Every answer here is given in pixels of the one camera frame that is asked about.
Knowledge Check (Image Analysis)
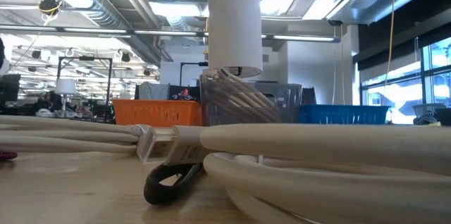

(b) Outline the white cable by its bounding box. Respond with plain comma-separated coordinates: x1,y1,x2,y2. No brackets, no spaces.
137,122,451,224
0,113,152,155
202,68,283,125

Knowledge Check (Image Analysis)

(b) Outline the orange plastic basket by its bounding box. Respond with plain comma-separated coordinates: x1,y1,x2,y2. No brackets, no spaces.
112,99,204,128

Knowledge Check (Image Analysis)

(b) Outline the magenta braided cable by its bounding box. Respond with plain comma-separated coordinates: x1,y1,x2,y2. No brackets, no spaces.
0,149,18,161

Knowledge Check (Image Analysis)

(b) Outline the grey translucent plastic basket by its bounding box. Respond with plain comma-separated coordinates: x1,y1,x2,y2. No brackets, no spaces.
199,72,303,126

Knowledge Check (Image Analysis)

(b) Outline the grey covered object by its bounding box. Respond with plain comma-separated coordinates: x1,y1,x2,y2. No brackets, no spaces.
136,81,171,101

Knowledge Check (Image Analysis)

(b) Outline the white shade wooden table lamp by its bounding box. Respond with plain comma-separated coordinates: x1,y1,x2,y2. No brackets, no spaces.
206,0,264,79

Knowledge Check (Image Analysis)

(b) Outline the blue plastic basket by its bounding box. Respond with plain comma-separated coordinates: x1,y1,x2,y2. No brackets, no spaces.
297,104,390,125

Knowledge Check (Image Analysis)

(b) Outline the long ceiling light bar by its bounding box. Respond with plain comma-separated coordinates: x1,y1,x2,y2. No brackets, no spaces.
0,24,342,44

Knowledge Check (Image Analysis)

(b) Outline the white background lamp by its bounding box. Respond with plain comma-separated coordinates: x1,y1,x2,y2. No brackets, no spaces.
55,77,77,112

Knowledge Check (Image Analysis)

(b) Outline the person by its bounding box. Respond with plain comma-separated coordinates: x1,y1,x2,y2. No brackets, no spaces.
41,90,65,112

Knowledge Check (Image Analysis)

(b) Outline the black ceiling-mounted device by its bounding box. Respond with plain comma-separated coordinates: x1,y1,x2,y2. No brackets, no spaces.
37,0,64,16

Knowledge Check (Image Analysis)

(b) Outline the grey bin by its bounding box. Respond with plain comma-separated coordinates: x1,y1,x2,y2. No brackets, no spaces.
412,103,447,118

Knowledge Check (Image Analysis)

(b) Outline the black monitor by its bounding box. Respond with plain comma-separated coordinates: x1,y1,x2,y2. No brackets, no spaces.
0,73,21,104

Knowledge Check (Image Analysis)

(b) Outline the black bundle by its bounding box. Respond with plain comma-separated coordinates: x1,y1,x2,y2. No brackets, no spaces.
412,108,451,127

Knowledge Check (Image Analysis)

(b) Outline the black thin stand frame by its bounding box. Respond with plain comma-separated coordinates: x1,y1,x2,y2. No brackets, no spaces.
179,61,209,87

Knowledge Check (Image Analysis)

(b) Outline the black background rig frame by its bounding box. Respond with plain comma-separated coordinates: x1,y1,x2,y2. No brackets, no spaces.
56,56,113,112

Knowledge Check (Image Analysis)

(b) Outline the window with dark frame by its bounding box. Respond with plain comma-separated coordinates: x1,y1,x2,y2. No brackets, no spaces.
359,35,451,125

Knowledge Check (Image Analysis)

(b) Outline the yellow extension cord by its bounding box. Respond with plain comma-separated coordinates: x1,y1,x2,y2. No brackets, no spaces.
385,0,398,87

